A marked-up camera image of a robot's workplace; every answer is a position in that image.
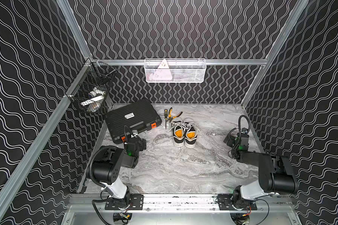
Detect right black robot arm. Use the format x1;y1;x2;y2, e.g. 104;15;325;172
224;115;299;209

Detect black plastic tool case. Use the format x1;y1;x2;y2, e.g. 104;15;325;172
105;99;162;144

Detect white items in black basket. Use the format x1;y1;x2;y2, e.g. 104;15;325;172
80;87;107;112

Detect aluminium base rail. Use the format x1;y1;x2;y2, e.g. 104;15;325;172
105;193;258;212

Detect white wire wall basket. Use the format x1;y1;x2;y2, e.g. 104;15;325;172
144;58;206;83

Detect yellow black screwdriver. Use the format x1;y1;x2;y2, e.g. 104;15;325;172
164;109;168;129

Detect orange handled pliers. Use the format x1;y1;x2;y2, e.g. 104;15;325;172
166;107;183;122

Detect orange insole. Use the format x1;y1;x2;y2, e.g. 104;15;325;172
174;129;184;139
186;130;197;140

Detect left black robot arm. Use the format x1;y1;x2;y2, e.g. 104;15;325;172
86;125;147;208

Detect black wire wall basket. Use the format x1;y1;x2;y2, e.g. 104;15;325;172
69;62;118;114

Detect pink triangle card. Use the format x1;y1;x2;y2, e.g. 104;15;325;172
158;59;169;69

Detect black canvas sneaker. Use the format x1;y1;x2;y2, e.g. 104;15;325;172
184;118;198;148
170;118;185;147

